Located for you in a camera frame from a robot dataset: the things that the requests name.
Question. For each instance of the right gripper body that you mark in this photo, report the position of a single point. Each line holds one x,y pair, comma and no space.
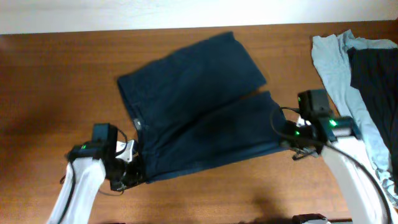
293,130

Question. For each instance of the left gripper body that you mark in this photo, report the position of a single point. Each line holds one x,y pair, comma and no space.
127,173

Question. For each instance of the navy blue shorts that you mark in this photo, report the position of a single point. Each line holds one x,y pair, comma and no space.
199,108

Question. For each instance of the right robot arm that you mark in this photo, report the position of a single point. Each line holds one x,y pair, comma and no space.
339,142

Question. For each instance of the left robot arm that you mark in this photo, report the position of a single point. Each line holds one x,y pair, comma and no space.
88,167

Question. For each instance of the light grey shirt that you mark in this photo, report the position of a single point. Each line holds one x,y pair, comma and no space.
330,58

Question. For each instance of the black garment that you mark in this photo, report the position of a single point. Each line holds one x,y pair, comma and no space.
374,75

